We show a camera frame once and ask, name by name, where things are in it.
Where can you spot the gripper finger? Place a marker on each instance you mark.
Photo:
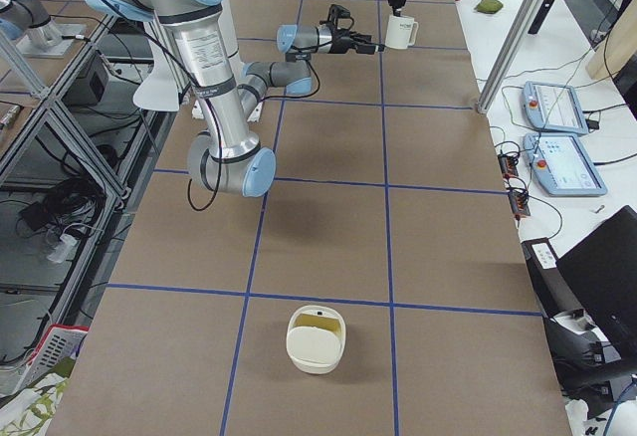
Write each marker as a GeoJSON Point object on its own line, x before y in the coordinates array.
{"type": "Point", "coordinates": [354, 36]}
{"type": "Point", "coordinates": [368, 49]}

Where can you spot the white ribbed mug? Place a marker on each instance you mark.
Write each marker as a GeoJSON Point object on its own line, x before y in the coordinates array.
{"type": "Point", "coordinates": [401, 32]}

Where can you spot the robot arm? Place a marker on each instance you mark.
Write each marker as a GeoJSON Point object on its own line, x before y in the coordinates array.
{"type": "Point", "coordinates": [227, 156]}

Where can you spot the beige cup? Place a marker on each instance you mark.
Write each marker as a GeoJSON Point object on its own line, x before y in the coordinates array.
{"type": "Point", "coordinates": [316, 339]}

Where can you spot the green cloth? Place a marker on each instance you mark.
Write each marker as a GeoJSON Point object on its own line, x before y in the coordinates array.
{"type": "Point", "coordinates": [489, 7]}

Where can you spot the brown table mat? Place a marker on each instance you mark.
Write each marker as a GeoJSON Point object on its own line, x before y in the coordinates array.
{"type": "Point", "coordinates": [388, 207]}

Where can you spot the far teach pendant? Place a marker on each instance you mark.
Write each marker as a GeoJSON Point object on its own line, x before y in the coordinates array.
{"type": "Point", "coordinates": [553, 107]}

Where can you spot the teach pendant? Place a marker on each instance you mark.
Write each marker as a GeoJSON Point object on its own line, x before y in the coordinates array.
{"type": "Point", "coordinates": [561, 166]}
{"type": "Point", "coordinates": [553, 107]}

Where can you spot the orange terminal block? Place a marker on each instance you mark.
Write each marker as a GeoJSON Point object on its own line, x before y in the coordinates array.
{"type": "Point", "coordinates": [508, 165]}
{"type": "Point", "coordinates": [519, 203]}

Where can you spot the near teach pendant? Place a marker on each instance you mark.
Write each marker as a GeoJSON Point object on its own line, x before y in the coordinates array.
{"type": "Point", "coordinates": [561, 166]}

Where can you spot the wooden plank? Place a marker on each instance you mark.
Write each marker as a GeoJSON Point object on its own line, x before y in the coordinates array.
{"type": "Point", "coordinates": [617, 48]}

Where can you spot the black box with label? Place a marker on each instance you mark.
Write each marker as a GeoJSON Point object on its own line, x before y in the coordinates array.
{"type": "Point", "coordinates": [553, 293]}

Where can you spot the black laptop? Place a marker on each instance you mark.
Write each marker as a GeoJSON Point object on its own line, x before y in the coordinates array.
{"type": "Point", "coordinates": [601, 272]}

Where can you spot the white perforated basket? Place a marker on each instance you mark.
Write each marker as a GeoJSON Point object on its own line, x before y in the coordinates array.
{"type": "Point", "coordinates": [58, 342]}

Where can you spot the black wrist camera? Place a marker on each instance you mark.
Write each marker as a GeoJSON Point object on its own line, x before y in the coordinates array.
{"type": "Point", "coordinates": [335, 14]}

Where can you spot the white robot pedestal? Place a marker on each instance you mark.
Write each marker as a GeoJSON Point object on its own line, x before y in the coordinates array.
{"type": "Point", "coordinates": [228, 34]}

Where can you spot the aluminium frame post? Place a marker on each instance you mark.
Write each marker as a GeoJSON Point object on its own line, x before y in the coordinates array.
{"type": "Point", "coordinates": [505, 58]}

